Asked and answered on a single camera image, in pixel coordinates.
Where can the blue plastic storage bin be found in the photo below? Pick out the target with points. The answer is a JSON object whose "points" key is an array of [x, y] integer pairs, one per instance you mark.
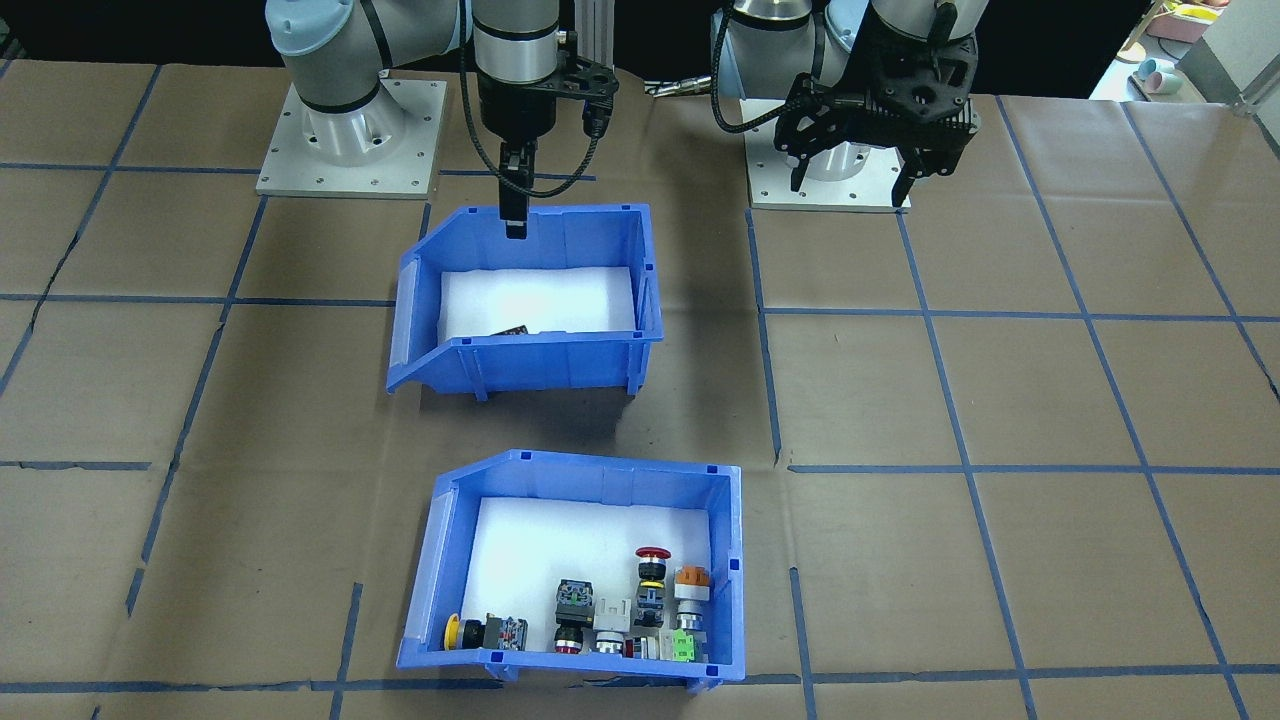
{"points": [[540, 365], [600, 480]]}

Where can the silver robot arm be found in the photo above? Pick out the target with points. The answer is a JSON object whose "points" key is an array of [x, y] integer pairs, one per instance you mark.
{"points": [[790, 50], [335, 70]]}

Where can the grey box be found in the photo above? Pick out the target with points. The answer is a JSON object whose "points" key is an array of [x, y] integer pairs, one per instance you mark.
{"points": [[1240, 50]]}

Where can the red mushroom push button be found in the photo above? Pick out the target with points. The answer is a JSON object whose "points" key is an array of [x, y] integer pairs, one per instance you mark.
{"points": [[652, 575]]}

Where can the red button black block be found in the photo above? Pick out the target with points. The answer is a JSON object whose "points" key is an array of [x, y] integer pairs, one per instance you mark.
{"points": [[574, 605]]}

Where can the silver bezel push button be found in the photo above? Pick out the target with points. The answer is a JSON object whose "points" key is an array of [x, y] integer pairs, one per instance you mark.
{"points": [[610, 643]]}

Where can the pastel cups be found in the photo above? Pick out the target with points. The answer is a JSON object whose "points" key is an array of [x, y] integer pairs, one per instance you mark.
{"points": [[1155, 75]]}

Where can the white square base plate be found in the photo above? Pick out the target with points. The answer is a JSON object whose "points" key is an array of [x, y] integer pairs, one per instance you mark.
{"points": [[420, 150], [770, 190]]}

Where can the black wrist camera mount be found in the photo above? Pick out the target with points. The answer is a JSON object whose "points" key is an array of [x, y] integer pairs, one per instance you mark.
{"points": [[590, 85]]}

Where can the silver frame bar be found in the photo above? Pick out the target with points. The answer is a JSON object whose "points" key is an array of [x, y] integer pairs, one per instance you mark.
{"points": [[597, 30]]}

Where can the black silver cylinder switch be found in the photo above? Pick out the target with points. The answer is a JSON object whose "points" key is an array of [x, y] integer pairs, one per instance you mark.
{"points": [[512, 330]]}

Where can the white switch contact block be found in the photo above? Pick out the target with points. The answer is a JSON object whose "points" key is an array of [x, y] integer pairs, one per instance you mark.
{"points": [[613, 612]]}

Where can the orange push button switch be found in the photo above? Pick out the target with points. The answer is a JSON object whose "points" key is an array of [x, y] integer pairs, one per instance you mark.
{"points": [[691, 590]]}

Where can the yellow push button switch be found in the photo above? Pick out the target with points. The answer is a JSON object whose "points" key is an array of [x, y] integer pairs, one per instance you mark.
{"points": [[490, 632]]}

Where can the green push button switch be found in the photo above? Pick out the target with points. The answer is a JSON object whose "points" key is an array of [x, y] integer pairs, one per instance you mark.
{"points": [[683, 646]]}

